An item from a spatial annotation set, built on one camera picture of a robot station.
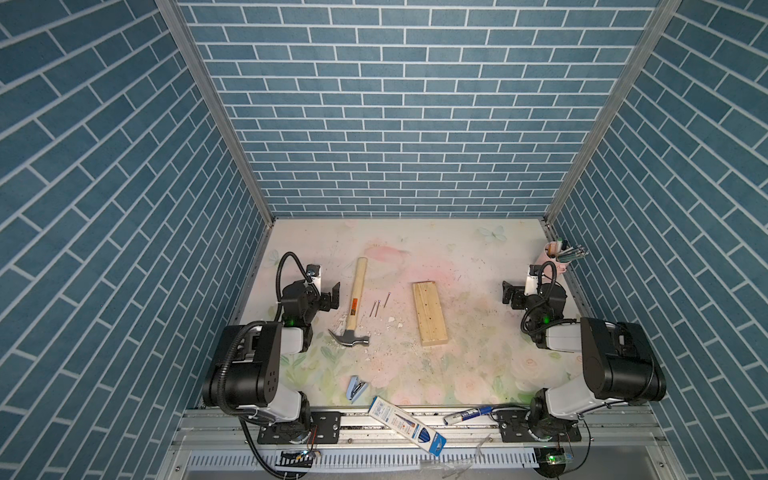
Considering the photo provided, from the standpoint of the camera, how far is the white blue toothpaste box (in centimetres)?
72

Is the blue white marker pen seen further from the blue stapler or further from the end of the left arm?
the end of the left arm

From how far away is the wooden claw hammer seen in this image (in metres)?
0.88

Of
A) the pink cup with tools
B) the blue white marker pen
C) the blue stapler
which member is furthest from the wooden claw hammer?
the pink cup with tools

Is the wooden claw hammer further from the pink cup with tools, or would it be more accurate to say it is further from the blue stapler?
the pink cup with tools

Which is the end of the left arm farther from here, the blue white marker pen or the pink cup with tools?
the pink cup with tools

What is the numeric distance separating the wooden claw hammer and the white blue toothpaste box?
0.57 feet

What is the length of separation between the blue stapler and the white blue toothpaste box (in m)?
0.04

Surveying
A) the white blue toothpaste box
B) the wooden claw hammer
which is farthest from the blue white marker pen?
the wooden claw hammer

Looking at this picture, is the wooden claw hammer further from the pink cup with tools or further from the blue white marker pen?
the pink cup with tools

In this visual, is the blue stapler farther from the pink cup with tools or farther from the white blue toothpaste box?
the pink cup with tools

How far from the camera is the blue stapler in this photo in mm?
785

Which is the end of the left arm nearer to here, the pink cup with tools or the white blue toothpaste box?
the white blue toothpaste box

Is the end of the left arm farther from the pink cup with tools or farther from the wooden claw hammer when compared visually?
the pink cup with tools

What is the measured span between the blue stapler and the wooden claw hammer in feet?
0.35
